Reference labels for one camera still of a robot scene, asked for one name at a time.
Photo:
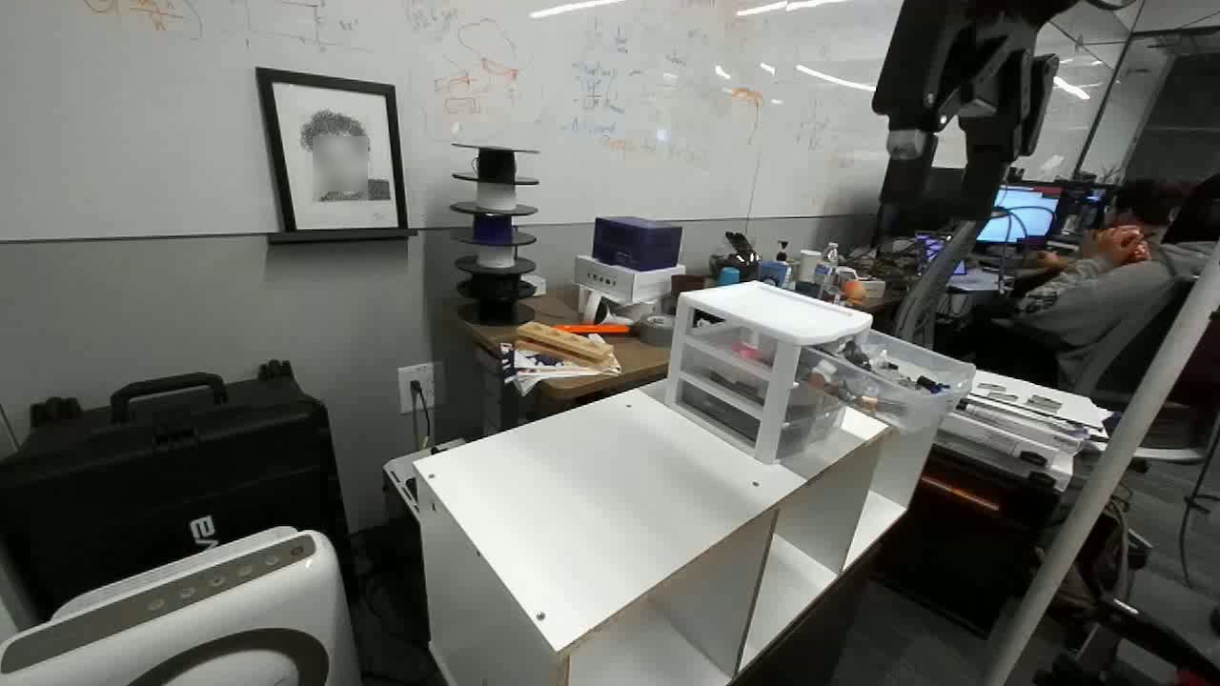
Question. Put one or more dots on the white air purifier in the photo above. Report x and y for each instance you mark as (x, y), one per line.
(194, 611)

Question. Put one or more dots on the orange utility knife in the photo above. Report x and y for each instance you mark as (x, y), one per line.
(597, 328)

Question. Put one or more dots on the stack of filament spools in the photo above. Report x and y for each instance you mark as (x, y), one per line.
(497, 229)

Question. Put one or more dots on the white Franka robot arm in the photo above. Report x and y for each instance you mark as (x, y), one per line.
(968, 53)

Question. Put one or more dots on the stack of white papers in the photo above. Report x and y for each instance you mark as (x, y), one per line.
(1015, 421)

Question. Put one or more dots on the purple box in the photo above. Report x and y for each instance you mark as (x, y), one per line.
(633, 241)

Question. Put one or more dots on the white slanted pole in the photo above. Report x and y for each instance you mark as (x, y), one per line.
(1107, 469)

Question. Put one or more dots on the white cardboard box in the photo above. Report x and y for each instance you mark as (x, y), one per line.
(623, 285)

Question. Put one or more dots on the white wall outlet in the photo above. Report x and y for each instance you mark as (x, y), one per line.
(416, 387)

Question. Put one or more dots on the loose printed papers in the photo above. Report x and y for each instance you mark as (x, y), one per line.
(546, 370)

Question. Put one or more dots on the clear drawer with clutter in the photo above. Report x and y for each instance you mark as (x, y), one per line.
(902, 375)

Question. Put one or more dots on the white plastic drawer unit frame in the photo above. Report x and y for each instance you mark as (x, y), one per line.
(777, 310)

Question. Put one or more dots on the black hard carrying case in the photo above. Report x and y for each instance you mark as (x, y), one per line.
(167, 481)

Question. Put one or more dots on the seated person in grey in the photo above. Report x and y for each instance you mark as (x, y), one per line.
(1092, 298)

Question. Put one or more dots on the white shelf cabinet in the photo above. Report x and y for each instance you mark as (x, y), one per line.
(597, 510)

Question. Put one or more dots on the clear plastic drawer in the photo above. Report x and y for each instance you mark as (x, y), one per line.
(719, 418)
(727, 387)

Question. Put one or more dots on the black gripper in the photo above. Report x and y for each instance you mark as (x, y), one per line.
(990, 164)

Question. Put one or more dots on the black framed portrait picture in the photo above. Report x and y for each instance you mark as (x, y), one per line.
(333, 155)

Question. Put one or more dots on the wall whiteboard with writing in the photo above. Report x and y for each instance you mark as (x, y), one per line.
(575, 89)

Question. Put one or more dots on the pile of small dark items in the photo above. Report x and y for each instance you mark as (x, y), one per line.
(891, 364)

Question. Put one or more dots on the brown wooden desk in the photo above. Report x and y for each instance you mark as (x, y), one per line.
(633, 364)

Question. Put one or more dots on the lit computer monitor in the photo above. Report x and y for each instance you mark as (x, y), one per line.
(1015, 214)

